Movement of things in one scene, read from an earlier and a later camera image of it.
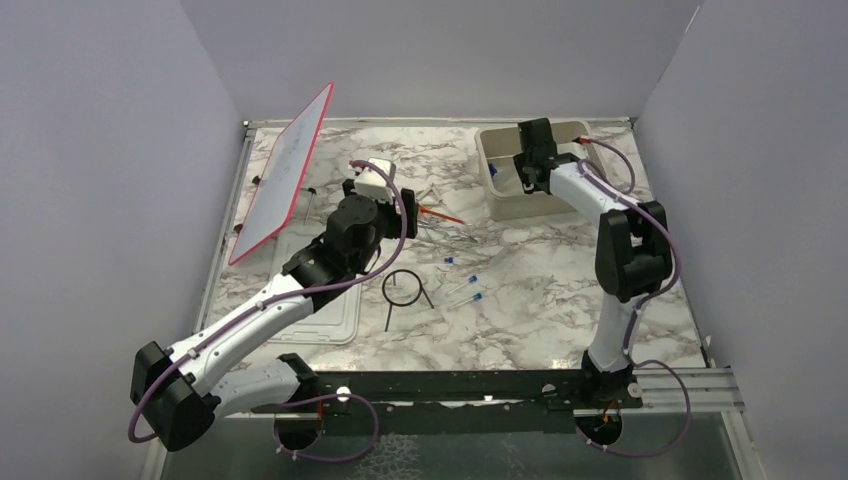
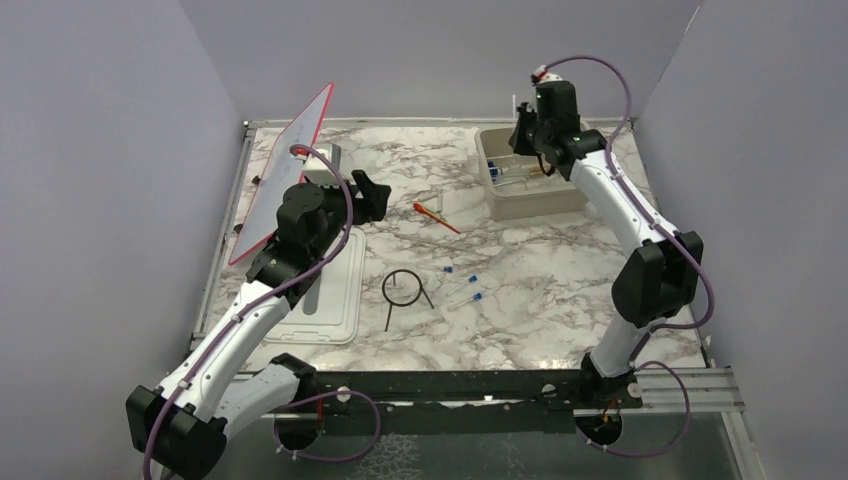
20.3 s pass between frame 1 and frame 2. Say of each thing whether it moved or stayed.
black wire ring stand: stayed
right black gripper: moved
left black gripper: moved
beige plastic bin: stayed
